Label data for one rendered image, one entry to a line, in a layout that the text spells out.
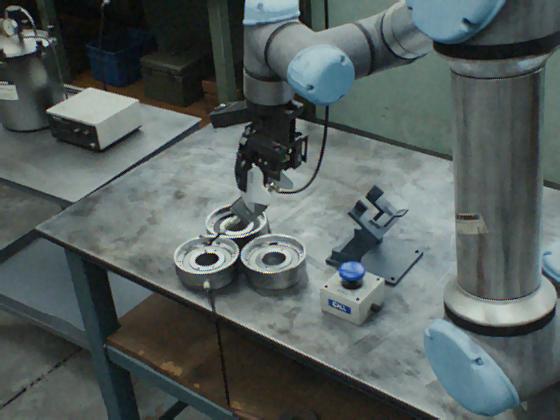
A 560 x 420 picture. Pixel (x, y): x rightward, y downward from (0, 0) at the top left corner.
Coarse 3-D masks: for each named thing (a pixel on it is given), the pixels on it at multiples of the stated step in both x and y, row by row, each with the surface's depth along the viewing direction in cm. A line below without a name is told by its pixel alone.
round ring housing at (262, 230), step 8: (224, 208) 143; (208, 216) 140; (216, 216) 142; (264, 216) 139; (208, 224) 140; (224, 224) 140; (240, 224) 142; (264, 224) 137; (208, 232) 137; (232, 232) 138; (240, 232) 138; (256, 232) 136; (264, 232) 138; (240, 240) 135; (248, 240) 135; (240, 248) 136
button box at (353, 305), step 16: (336, 272) 124; (320, 288) 121; (336, 288) 121; (352, 288) 120; (368, 288) 120; (384, 288) 123; (320, 304) 123; (336, 304) 120; (352, 304) 118; (368, 304) 120; (352, 320) 120
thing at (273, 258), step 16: (256, 240) 134; (272, 240) 135; (288, 240) 134; (272, 256) 133; (288, 256) 131; (304, 256) 129; (256, 272) 127; (272, 272) 126; (288, 272) 126; (272, 288) 128
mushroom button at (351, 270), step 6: (342, 264) 121; (348, 264) 120; (354, 264) 120; (360, 264) 121; (342, 270) 120; (348, 270) 119; (354, 270) 119; (360, 270) 119; (342, 276) 119; (348, 276) 119; (354, 276) 118; (360, 276) 119; (354, 282) 121
